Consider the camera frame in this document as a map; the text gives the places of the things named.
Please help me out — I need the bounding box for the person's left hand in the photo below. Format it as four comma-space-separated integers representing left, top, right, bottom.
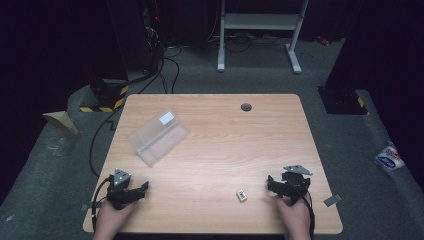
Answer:
92, 199, 138, 240

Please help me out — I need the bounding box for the white blue wipes packet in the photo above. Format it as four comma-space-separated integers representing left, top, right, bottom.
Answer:
373, 141, 406, 173

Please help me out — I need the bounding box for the person's right hand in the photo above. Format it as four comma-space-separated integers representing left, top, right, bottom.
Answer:
275, 195, 312, 240

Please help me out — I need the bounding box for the clear plastic box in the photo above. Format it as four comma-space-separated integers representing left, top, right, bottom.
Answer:
127, 107, 192, 168

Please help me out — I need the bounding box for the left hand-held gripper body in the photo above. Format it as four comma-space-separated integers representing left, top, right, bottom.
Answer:
106, 167, 138, 211

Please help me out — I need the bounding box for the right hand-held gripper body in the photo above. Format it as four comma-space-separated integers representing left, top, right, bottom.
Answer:
279, 164, 314, 206

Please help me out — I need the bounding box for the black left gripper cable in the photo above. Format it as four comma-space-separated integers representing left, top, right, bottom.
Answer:
90, 175, 113, 233

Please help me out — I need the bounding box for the tan cardboard piece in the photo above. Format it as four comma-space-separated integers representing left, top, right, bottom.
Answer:
41, 110, 80, 136

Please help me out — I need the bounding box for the grey tape strip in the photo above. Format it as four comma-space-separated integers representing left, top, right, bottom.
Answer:
80, 202, 101, 213
322, 193, 343, 208

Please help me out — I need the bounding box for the white metal stand frame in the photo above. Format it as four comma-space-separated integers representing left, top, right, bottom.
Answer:
216, 0, 310, 75

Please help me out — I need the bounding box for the dark equipment rack with wires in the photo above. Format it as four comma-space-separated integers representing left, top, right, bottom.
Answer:
129, 0, 165, 75

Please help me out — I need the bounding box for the black floor cable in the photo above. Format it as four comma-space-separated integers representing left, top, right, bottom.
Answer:
88, 56, 166, 178
163, 57, 181, 95

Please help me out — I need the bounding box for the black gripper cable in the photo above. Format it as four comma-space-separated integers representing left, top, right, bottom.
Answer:
299, 190, 316, 240
90, 175, 113, 233

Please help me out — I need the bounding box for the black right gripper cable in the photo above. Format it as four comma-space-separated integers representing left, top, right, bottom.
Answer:
299, 190, 316, 240

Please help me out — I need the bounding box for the black yellow striped base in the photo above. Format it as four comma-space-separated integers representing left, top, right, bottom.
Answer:
317, 85, 370, 116
79, 78, 130, 114

